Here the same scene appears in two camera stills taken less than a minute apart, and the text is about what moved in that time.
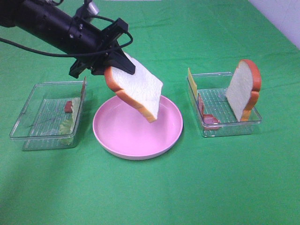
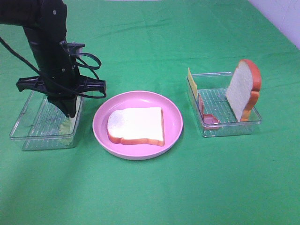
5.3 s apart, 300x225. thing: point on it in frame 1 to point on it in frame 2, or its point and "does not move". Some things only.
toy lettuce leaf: x=67 y=126 does not move
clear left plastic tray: x=50 y=118 does not move
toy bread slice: x=141 y=90 to x=137 y=125
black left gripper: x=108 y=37 to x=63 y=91
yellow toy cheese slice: x=192 y=83 does not move
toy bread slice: x=243 y=93 does not move
